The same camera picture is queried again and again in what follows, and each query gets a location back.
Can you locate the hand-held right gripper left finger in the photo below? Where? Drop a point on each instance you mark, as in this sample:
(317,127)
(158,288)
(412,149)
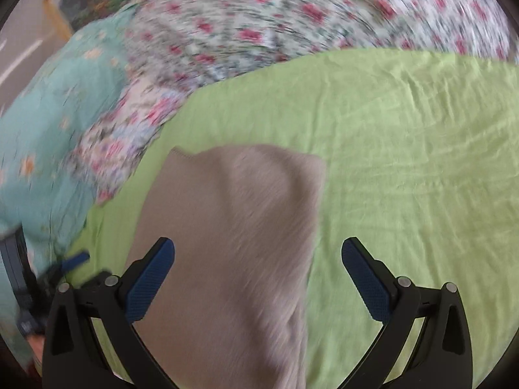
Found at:
(148,283)

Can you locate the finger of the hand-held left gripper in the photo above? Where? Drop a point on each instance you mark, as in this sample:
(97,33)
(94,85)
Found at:
(75,261)

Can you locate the teal floral quilt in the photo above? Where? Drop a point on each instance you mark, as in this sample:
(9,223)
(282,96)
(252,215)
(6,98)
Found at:
(48,129)

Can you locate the white rose print quilt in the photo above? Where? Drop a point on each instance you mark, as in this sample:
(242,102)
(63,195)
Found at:
(284,16)

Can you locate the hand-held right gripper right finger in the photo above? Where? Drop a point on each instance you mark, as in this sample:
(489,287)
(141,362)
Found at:
(367,283)

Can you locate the green bed sheet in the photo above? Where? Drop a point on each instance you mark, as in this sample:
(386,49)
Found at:
(405,150)

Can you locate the beige knitted sweater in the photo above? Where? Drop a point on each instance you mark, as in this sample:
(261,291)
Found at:
(235,231)

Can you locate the ruffled floral pillow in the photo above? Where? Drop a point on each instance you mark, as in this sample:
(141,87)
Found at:
(121,142)

